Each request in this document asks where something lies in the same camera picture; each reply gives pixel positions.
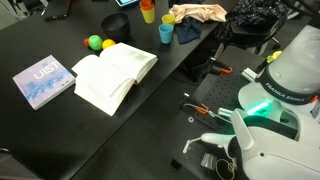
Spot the orange plastic cup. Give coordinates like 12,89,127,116
139,0,155,11

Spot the blue plastic cup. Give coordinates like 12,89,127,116
158,23,174,45

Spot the white tablet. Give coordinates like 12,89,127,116
115,0,139,8

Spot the black bowl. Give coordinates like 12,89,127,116
100,12,131,41

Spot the peach crumpled cloth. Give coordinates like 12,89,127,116
168,3,228,25

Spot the dark blue cloth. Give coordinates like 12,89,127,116
168,0,203,45

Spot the yellow orange ball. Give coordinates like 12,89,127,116
101,38,117,50

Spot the green ball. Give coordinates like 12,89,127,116
88,34,104,52

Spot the open white book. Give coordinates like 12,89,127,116
71,42,159,117

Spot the black orange clamp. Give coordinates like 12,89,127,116
181,93,211,116
199,56,234,76

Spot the black flat device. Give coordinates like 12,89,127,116
41,0,73,22

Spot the black speckled jacket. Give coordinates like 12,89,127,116
213,0,289,44

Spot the short aluminium extrusion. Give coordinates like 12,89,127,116
241,67,258,83

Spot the long aluminium extrusion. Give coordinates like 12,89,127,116
218,107,234,118

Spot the yellow green tool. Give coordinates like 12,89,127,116
266,50,283,64

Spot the closed UIST book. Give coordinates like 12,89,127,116
12,54,76,111

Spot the small grey plastic bag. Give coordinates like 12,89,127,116
200,152,216,169

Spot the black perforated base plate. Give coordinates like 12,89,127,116
173,44,268,180

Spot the white cable connector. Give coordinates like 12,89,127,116
182,132,234,154

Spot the tan cord loop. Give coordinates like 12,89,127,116
214,158,238,178

